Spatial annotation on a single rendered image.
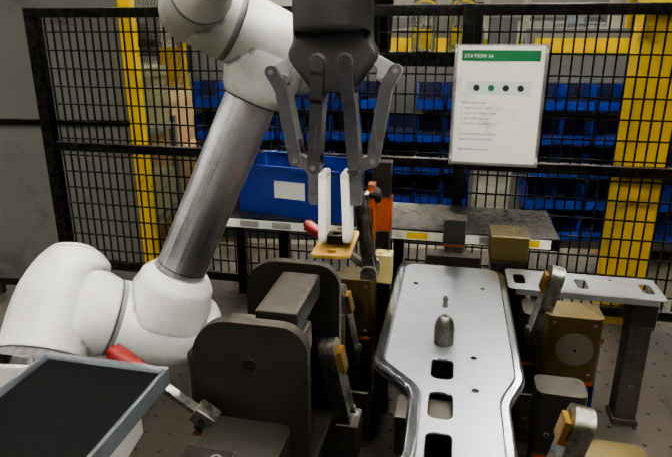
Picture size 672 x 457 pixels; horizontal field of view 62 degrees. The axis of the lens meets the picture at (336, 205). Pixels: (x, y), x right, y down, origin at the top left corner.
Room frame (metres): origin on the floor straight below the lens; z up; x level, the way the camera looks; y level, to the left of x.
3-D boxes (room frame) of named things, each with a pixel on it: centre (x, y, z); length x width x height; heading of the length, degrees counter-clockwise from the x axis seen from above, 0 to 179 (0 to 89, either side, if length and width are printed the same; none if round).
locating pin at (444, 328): (0.80, -0.18, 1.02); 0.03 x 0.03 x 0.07
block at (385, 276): (1.03, -0.10, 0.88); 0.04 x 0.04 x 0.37; 78
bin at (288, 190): (1.43, 0.09, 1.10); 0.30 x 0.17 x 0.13; 69
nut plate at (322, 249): (0.53, 0.00, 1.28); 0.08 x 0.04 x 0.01; 171
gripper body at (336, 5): (0.54, 0.00, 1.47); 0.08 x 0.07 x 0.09; 81
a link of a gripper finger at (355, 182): (0.53, -0.03, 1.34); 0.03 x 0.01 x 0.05; 81
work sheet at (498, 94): (1.44, -0.41, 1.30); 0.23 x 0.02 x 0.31; 78
